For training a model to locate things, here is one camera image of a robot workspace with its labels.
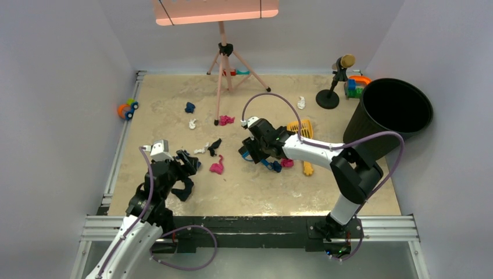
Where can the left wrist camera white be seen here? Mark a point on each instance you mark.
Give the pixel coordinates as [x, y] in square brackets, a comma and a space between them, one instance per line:
[159, 150]

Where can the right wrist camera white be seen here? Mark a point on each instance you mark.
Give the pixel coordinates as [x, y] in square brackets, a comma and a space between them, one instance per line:
[246, 124]

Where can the pink paper scrap by tripod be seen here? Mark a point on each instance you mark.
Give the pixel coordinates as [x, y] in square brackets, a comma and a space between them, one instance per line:
[225, 119]

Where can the colourful block toy orange arch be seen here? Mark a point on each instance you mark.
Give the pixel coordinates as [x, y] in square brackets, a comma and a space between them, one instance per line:
[354, 86]

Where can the pink paper scrap centre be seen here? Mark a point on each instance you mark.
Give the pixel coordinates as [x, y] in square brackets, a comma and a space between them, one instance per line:
[218, 167]

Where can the blue paper scrap far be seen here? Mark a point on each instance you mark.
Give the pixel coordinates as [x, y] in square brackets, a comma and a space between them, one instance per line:
[189, 107]

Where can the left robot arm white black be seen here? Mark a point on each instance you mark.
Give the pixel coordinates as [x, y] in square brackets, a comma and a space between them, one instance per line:
[147, 217]

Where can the orange green toy car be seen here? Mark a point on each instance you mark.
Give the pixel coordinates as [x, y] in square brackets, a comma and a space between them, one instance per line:
[126, 111]

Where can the pink tripod stand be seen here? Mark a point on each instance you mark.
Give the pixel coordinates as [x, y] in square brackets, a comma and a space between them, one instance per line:
[224, 81]

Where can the yellow slotted scoop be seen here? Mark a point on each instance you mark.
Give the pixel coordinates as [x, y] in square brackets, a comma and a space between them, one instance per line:
[306, 131]

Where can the black microphone stand gold head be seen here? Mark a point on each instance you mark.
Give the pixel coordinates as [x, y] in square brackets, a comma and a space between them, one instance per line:
[328, 99]

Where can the white paper scrap far left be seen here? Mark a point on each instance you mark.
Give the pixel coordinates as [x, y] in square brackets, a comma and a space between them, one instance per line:
[192, 124]

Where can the white paper scrap far right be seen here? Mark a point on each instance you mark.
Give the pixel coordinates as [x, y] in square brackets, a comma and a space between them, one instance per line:
[301, 103]

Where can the black paper scrap centre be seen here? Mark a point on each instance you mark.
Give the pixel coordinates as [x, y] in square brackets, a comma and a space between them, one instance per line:
[212, 148]

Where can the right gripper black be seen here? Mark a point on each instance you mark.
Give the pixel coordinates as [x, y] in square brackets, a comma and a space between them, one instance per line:
[251, 145]

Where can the blue hand brush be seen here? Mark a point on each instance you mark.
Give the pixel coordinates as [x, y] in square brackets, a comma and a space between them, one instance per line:
[246, 156]

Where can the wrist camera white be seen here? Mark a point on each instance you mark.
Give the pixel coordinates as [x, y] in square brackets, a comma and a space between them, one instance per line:
[246, 124]
[159, 150]

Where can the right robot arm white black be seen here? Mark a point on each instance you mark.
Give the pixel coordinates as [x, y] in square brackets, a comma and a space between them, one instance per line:
[355, 171]

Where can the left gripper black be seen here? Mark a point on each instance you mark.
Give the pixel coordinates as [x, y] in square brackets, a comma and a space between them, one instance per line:
[184, 170]

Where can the pink paper scrap right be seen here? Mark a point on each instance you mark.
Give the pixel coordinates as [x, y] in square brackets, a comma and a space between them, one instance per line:
[287, 163]

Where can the white twisted paper scrap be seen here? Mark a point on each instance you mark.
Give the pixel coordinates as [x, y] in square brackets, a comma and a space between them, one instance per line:
[202, 150]

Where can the black trash bin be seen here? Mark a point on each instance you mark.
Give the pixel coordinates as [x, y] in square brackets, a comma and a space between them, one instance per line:
[389, 104]

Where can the pink light panel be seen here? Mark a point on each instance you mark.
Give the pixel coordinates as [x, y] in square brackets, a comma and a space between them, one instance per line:
[170, 13]

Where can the red teal toy behind tripod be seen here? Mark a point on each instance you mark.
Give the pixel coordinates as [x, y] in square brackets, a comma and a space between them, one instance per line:
[235, 72]

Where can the small blue paper scrap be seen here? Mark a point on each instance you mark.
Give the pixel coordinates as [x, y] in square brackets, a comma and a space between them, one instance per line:
[275, 166]

